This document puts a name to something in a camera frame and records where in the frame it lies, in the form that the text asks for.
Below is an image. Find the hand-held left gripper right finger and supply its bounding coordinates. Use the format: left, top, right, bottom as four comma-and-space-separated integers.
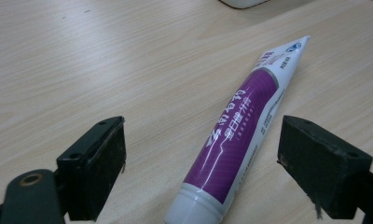
277, 115, 373, 220

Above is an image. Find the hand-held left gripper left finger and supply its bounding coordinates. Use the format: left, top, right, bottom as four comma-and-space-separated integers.
56, 116, 127, 222

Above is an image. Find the purple and white toothpaste tube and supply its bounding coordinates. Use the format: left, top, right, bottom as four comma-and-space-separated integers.
163, 35, 311, 224

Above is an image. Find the white plastic holder box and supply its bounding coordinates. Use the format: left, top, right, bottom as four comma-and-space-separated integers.
218, 0, 271, 9

